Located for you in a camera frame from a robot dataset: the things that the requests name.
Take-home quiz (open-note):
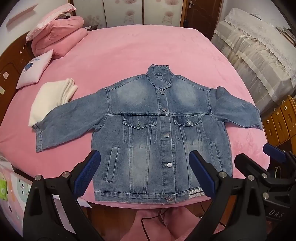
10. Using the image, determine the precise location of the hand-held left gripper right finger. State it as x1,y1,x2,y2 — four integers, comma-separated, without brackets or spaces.
185,150,270,241

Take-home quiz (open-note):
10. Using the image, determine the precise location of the pink bed blanket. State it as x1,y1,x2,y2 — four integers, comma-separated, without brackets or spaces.
0,27,271,209

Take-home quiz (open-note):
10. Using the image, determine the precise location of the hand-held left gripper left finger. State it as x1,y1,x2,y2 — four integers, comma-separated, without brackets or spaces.
23,149,104,241

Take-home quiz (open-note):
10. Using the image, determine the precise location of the small printed pink cushion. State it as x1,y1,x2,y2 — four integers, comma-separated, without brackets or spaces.
16,49,53,90

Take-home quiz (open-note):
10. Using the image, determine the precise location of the brown wooden door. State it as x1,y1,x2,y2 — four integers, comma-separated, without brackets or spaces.
181,0,223,40

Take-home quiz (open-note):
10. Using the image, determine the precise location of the blue denim jacket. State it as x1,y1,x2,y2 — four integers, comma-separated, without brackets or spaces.
31,64,263,205

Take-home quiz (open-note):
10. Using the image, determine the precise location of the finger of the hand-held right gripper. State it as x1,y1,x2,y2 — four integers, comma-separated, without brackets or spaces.
234,153,273,183
263,143,296,169

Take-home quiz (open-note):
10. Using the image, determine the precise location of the folded pink quilt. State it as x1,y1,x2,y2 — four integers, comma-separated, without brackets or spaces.
31,16,89,61

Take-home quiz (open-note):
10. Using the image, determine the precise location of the thin black cable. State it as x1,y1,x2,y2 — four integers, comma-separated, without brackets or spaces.
141,204,171,241

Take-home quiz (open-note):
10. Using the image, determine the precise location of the wooden cabinet with round knobs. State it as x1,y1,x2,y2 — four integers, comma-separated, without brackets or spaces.
262,95,296,149

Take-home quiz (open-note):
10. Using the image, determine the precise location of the brown wooden headboard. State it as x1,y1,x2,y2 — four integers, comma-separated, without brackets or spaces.
0,31,35,102

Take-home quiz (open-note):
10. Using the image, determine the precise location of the pink pillow with lace trim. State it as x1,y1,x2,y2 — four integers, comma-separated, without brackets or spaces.
26,3,77,42

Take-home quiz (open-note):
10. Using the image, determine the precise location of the folded white blanket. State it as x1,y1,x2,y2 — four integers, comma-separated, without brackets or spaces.
28,78,78,127

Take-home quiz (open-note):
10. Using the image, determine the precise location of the floral panel wardrobe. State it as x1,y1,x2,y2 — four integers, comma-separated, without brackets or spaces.
69,0,185,29

